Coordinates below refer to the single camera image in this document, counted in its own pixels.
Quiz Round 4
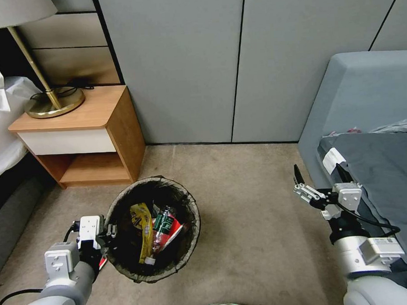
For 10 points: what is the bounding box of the wooden nightstand with white drawer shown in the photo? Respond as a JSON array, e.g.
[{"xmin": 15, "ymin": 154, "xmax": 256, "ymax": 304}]
[{"xmin": 6, "ymin": 84, "xmax": 149, "ymax": 192}]

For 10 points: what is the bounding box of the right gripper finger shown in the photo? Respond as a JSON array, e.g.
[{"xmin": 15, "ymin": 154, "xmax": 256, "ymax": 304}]
[
  {"xmin": 334, "ymin": 162, "xmax": 354, "ymax": 185},
  {"xmin": 291, "ymin": 163, "xmax": 328, "ymax": 204}
]

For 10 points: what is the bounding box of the green printed wrapper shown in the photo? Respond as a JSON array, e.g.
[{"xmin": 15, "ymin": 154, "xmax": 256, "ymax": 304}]
[{"xmin": 151, "ymin": 206, "xmax": 176, "ymax": 237}]

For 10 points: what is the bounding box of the red white paper cup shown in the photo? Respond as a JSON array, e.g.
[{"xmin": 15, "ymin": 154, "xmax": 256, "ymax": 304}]
[{"xmin": 151, "ymin": 217, "xmax": 186, "ymax": 254}]

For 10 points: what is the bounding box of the brass table lamp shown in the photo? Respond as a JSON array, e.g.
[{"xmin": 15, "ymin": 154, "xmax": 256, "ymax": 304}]
[{"xmin": 0, "ymin": 0, "xmax": 86, "ymax": 121}]

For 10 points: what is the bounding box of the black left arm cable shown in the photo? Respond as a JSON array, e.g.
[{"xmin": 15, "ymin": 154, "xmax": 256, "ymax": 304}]
[{"xmin": 0, "ymin": 288, "xmax": 46, "ymax": 305}]

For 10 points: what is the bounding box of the clear plastic bag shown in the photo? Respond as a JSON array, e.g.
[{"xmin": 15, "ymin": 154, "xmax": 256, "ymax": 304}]
[{"xmin": 368, "ymin": 118, "xmax": 407, "ymax": 135}]

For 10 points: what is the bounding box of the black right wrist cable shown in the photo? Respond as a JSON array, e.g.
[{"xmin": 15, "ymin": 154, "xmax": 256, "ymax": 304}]
[{"xmin": 339, "ymin": 200, "xmax": 402, "ymax": 240}]

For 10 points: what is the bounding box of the dark round trash bin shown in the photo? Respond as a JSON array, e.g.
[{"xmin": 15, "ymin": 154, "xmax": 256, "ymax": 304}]
[{"xmin": 103, "ymin": 173, "xmax": 204, "ymax": 285}]

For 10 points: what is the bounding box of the yellow snack wrapper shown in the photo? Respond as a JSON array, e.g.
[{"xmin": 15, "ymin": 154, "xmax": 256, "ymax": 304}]
[{"xmin": 129, "ymin": 202, "xmax": 156, "ymax": 266}]

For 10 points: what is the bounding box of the grey upholstered sofa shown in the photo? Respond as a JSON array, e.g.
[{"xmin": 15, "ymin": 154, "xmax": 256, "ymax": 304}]
[{"xmin": 293, "ymin": 49, "xmax": 407, "ymax": 292}]

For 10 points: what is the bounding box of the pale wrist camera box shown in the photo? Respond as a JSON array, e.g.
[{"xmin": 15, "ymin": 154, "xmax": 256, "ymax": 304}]
[
  {"xmin": 78, "ymin": 214, "xmax": 106, "ymax": 242},
  {"xmin": 332, "ymin": 181, "xmax": 364, "ymax": 211}
]

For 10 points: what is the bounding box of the white cushion label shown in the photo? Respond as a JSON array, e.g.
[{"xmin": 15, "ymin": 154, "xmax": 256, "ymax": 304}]
[{"xmin": 322, "ymin": 147, "xmax": 348, "ymax": 172}]

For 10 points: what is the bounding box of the bed with white sheet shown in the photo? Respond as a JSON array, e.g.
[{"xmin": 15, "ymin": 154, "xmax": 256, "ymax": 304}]
[{"xmin": 0, "ymin": 27, "xmax": 61, "ymax": 280}]

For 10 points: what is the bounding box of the black lamp cable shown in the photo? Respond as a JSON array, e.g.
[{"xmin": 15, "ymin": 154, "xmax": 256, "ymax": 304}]
[{"xmin": 29, "ymin": 77, "xmax": 96, "ymax": 101}]

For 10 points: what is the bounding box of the dark grey seat cushion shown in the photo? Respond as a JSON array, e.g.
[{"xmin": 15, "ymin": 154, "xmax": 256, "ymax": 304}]
[{"xmin": 315, "ymin": 130, "xmax": 407, "ymax": 301}]

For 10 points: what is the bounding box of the wooden panel headboard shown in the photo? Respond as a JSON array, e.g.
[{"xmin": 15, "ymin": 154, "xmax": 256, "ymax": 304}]
[{"xmin": 0, "ymin": 0, "xmax": 125, "ymax": 92}]

